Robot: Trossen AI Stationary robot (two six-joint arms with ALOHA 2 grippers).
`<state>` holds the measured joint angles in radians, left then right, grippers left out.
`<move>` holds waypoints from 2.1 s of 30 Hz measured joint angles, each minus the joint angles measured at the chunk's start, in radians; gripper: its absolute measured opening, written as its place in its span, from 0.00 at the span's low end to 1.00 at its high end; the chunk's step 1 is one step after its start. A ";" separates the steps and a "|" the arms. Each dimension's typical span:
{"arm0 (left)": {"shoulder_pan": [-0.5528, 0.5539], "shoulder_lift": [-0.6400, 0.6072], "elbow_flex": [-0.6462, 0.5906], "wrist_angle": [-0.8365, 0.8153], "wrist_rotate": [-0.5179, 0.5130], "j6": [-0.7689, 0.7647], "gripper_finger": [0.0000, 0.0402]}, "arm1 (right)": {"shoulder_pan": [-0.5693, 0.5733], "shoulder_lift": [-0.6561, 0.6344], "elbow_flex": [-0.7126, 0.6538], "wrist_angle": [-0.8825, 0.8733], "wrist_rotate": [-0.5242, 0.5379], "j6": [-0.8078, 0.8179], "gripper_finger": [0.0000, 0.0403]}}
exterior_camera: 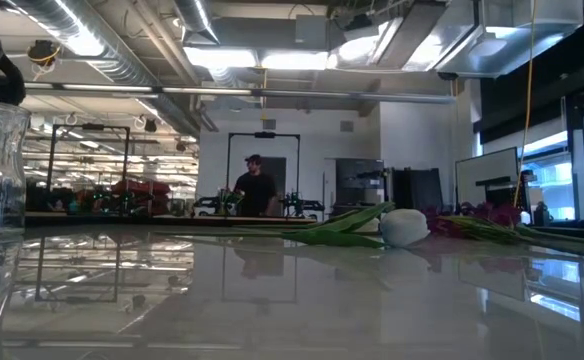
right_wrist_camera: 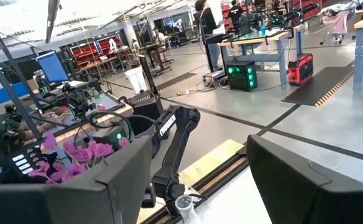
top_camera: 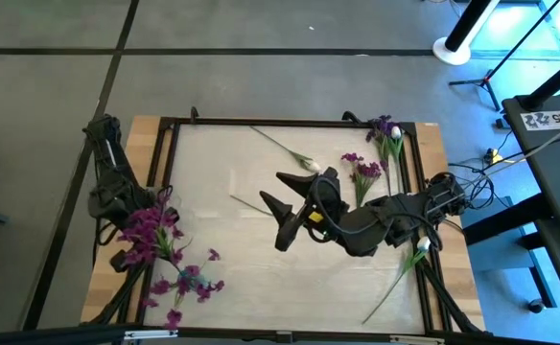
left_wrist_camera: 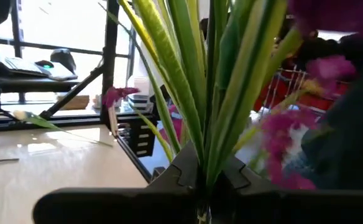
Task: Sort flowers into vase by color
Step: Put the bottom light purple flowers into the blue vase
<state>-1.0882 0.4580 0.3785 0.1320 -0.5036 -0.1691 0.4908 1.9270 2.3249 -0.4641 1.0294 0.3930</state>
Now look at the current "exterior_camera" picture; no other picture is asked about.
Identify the black equipment rack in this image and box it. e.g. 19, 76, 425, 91
475, 169, 533, 211

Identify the black equipment cabinet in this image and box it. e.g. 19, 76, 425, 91
334, 158, 386, 217

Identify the flat sheet-metal duct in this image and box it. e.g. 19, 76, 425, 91
329, 0, 448, 71

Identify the grey ceiling junction box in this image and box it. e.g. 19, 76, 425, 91
294, 13, 329, 45

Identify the silver spiral ceiling duct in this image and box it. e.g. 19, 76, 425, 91
174, 0, 221, 45

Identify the dark bottle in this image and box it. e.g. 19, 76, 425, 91
534, 201, 553, 227

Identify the background flower bunch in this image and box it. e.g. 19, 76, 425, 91
215, 187, 246, 217

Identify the long horizontal ceiling pipe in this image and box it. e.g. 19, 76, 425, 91
24, 82, 457, 105

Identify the purple artificial flower stem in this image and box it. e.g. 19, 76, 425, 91
421, 201, 584, 259

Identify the person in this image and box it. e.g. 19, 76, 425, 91
231, 153, 279, 218

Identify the red background object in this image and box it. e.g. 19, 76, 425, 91
111, 178, 173, 216

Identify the white board with dark frame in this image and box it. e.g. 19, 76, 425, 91
454, 146, 520, 207

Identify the black upright panel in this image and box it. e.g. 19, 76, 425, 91
391, 167, 444, 212

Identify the grey door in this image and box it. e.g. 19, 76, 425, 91
259, 156, 288, 217

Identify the black metal frame rig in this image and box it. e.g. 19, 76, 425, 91
226, 131, 302, 216
46, 123, 131, 201

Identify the bright ceiling light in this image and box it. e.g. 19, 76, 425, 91
182, 46, 331, 71

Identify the wide silver spiral duct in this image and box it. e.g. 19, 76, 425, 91
11, 0, 161, 86

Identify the large sheet-metal duct hood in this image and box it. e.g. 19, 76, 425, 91
434, 0, 584, 80

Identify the yellow ceiling cable reel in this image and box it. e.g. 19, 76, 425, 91
26, 39, 62, 69

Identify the background wooden-edged table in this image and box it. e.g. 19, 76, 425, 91
24, 212, 318, 227

